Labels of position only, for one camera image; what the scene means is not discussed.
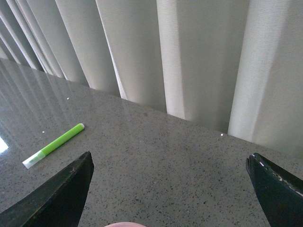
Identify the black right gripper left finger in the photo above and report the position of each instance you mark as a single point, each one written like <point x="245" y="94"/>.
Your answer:
<point x="59" y="202"/>

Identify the pink mesh cup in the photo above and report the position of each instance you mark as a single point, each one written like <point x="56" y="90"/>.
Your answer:
<point x="125" y="224"/>

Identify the white pleated curtain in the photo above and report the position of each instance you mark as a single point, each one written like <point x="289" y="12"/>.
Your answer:
<point x="235" y="66"/>

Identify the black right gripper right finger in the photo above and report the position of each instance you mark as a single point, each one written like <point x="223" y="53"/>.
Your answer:
<point x="279" y="192"/>

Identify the green highlighter pen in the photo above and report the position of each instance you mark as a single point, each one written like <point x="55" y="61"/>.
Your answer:
<point x="48" y="149"/>

